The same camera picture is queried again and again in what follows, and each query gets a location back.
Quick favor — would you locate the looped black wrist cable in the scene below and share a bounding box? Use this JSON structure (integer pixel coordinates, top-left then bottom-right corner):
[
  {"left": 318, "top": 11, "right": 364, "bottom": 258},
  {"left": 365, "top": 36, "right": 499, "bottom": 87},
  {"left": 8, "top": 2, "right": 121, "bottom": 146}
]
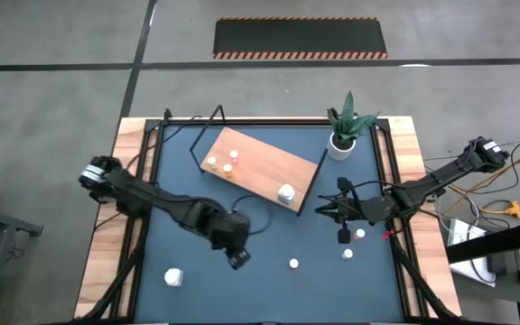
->
[{"left": 231, "top": 193, "right": 274, "bottom": 237}]

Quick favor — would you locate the snake plant in white pot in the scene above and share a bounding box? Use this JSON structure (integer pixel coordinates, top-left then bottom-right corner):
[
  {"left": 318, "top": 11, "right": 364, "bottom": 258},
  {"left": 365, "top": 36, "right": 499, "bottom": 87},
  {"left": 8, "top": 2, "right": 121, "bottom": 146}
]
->
[{"left": 326, "top": 90, "right": 382, "bottom": 162}]

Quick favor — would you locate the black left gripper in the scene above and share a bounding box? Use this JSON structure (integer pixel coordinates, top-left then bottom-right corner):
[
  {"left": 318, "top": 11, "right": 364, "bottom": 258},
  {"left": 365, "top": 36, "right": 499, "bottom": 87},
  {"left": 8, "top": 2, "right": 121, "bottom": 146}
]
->
[{"left": 205, "top": 210, "right": 252, "bottom": 271}]

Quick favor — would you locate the black hazard-striped floor mat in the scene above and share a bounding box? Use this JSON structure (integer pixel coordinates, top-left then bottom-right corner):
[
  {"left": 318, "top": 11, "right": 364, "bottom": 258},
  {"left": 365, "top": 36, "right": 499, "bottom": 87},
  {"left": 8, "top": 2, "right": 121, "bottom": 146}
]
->
[{"left": 212, "top": 16, "right": 389, "bottom": 61}]

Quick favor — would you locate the black desk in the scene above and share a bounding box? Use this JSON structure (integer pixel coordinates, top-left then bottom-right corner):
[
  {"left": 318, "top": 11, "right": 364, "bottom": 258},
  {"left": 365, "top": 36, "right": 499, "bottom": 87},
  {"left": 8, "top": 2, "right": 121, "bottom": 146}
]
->
[{"left": 444, "top": 218, "right": 520, "bottom": 325}]

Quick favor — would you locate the yellow power cord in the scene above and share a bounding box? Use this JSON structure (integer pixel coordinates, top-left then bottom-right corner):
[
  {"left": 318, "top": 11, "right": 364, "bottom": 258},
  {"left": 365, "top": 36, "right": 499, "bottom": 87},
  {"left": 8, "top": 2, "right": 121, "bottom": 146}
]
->
[{"left": 440, "top": 153, "right": 520, "bottom": 221}]

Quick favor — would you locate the white box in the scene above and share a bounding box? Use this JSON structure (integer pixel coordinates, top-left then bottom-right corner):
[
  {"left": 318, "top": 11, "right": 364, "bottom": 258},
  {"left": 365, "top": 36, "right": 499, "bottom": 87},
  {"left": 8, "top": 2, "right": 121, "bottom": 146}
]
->
[{"left": 447, "top": 218, "right": 498, "bottom": 288}]

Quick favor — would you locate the large white medicine bottle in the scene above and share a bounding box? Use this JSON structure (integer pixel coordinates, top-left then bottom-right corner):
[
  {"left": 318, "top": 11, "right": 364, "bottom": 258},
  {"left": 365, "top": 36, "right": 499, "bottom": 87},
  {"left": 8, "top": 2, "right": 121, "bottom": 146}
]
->
[
  {"left": 163, "top": 267, "right": 185, "bottom": 288},
  {"left": 277, "top": 183, "right": 296, "bottom": 205}
]

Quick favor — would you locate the black metal table frame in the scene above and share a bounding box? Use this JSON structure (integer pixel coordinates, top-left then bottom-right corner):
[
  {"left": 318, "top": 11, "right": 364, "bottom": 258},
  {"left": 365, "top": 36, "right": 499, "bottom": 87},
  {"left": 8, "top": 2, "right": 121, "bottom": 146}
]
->
[{"left": 73, "top": 107, "right": 463, "bottom": 324}]

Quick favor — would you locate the long black cable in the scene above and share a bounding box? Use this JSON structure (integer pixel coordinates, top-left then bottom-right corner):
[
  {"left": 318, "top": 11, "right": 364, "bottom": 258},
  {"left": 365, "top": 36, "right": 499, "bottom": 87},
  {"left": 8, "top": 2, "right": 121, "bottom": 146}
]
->
[{"left": 134, "top": 107, "right": 203, "bottom": 169}]

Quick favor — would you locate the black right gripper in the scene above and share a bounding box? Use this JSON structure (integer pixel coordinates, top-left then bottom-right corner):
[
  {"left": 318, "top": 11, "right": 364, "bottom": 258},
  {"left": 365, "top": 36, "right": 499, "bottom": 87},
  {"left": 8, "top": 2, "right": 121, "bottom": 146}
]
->
[{"left": 314, "top": 176, "right": 396, "bottom": 245}]

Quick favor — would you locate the blue table mat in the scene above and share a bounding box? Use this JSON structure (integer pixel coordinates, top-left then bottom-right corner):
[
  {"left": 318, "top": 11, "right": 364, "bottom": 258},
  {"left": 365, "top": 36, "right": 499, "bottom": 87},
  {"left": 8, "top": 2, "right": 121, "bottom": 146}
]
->
[{"left": 133, "top": 124, "right": 406, "bottom": 324}]

